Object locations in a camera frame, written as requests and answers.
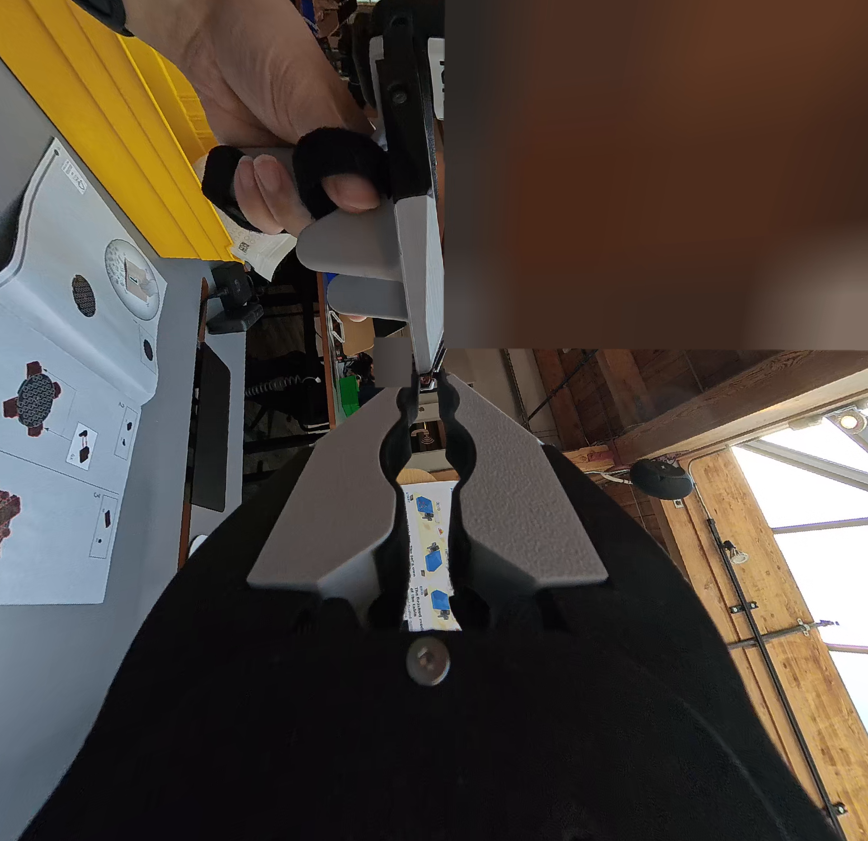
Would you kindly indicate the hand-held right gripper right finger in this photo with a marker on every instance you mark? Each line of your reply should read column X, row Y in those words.
column 529, row 515

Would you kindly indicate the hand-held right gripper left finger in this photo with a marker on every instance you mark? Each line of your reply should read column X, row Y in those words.
column 319, row 515

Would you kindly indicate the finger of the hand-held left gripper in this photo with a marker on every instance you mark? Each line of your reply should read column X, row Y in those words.
column 422, row 271

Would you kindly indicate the person's left hand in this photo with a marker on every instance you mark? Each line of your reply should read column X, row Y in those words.
column 237, row 61

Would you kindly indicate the black dome ceiling fixture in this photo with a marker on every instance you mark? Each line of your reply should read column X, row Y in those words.
column 661, row 478

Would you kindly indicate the white printed plastic bag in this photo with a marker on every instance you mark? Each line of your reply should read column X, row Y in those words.
column 261, row 251

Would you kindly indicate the white track spot lamp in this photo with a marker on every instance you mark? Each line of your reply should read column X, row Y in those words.
column 737, row 554

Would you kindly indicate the large bright window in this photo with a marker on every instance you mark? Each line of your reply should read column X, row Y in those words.
column 814, row 495

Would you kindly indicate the brick building instruction booklet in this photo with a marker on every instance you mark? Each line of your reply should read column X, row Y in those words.
column 68, row 326

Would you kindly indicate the yellow plastic bin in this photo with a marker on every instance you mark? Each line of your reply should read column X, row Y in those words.
column 81, row 75

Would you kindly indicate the ceiling spotlight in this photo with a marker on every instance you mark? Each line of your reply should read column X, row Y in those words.
column 847, row 421

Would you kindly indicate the wooden chair with white frame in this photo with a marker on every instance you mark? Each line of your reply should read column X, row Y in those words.
column 349, row 329

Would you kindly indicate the black desk mount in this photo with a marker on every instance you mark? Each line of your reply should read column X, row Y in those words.
column 234, row 299

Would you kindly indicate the black ceiling track rail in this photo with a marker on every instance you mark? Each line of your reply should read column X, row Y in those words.
column 753, row 624

